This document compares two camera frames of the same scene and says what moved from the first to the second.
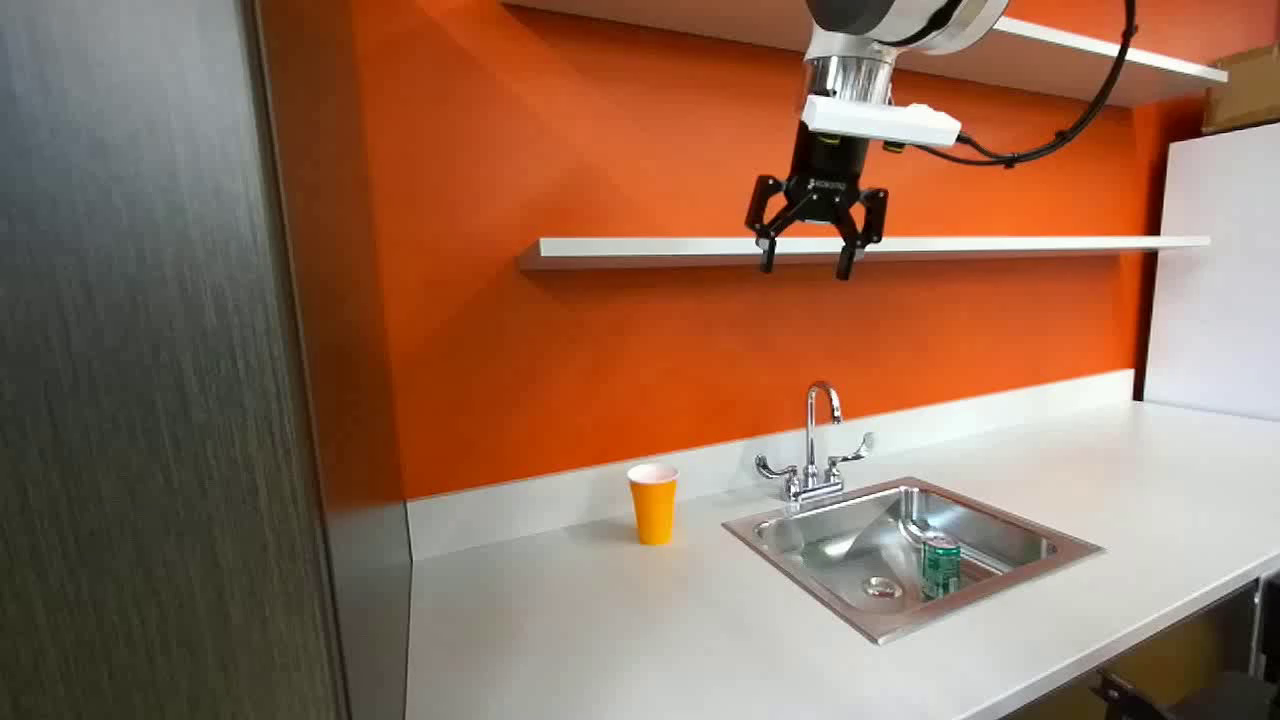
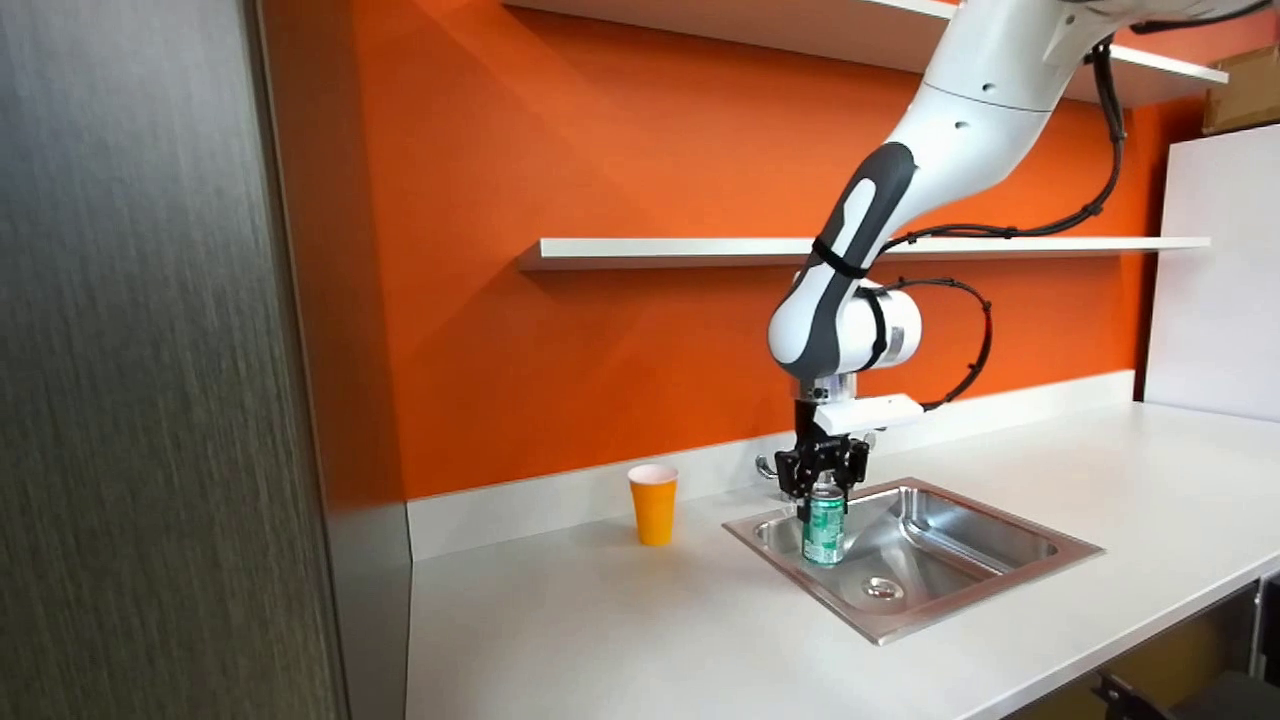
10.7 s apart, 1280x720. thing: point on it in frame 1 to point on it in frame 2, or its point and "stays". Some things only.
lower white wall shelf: (876, 251) stays
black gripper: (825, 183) to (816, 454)
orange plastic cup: (655, 494) stays
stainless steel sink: (856, 556) stays
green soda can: (941, 568) to (825, 523)
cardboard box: (1246, 97) stays
